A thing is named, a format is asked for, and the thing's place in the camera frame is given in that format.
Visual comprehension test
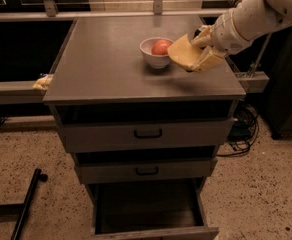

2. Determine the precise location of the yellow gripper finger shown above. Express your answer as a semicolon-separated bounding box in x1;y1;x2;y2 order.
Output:
191;25;213;48
191;46;226;72

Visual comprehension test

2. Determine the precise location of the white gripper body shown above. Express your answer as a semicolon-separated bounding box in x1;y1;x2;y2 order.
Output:
211;9;252;55

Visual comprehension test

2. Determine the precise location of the yellow sponge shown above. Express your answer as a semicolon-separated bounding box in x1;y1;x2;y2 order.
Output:
168;34;203;72

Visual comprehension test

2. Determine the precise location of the grey drawer cabinet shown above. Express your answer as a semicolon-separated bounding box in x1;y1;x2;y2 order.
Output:
42;15;247;240

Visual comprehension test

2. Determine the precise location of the grey top drawer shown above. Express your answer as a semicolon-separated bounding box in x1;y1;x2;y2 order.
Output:
59;118;234;153

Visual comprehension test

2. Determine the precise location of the grey drawer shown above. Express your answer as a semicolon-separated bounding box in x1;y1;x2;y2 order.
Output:
74;158;217;184
59;118;234;153
91;179;219;240

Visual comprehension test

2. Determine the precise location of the grey middle drawer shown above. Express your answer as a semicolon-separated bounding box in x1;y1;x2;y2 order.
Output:
74;158;217;184

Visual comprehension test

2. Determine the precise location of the grey bottom drawer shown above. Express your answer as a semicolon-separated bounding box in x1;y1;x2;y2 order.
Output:
91;179;219;240

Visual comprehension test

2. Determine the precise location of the blue pepsi can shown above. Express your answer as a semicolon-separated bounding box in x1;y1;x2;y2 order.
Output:
194;29;202;39

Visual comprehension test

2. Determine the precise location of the orange fruit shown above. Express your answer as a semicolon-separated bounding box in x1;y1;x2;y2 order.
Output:
151;39;172;56

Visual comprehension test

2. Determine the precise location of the white ceramic bowl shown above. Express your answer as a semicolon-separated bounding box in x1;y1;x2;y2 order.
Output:
140;37;173;69

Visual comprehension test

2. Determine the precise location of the dark grey cabinet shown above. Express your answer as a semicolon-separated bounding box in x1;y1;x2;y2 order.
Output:
262;28;292;139

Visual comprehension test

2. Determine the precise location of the yellow crumpled cloth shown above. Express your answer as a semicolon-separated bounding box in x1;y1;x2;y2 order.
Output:
33;74;53;91

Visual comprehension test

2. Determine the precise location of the black metal bar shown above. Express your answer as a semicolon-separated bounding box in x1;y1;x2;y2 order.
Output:
0;168;48;240

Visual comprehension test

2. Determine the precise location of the black cable bundle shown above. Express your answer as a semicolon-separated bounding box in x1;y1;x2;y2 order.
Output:
216;103;260;158

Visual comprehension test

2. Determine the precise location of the grey metal rail frame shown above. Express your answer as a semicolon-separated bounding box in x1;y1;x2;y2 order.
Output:
0;0;292;106

